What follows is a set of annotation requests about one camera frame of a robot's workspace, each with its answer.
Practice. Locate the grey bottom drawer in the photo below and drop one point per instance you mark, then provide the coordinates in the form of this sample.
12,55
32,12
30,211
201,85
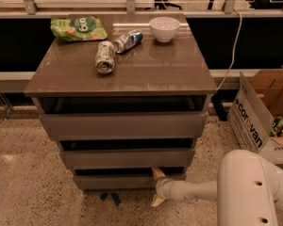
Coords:
114,181

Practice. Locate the green crushed soda can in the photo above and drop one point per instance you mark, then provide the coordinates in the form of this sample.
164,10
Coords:
104,59

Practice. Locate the grey middle drawer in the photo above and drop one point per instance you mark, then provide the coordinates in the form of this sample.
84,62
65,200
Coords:
125,159

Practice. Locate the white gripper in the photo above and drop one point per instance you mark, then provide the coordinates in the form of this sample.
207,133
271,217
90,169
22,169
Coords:
164,187

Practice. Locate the metal railing frame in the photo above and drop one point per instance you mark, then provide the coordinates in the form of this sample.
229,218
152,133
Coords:
129,3

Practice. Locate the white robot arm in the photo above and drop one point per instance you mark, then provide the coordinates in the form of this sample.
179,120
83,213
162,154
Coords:
248,190

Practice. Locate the white bowl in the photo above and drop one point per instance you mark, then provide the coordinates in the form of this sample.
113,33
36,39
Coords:
164,28

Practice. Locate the green can in box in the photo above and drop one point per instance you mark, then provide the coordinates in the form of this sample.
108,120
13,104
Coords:
277,126

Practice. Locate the grey top drawer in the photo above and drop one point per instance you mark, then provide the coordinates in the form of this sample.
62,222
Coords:
124,125

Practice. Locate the cardboard box with print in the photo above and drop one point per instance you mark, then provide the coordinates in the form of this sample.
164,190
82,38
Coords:
258,101

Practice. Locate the green snack bag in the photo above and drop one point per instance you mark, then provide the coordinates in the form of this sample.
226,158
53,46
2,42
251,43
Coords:
79,29

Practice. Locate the grey drawer cabinet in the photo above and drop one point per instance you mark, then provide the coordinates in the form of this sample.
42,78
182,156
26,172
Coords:
152,77

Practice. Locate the blue silver crushed can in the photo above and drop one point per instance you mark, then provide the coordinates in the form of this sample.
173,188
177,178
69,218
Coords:
127,41

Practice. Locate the grey drawer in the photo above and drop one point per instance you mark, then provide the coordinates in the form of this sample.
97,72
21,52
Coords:
114,181
124,125
125,159

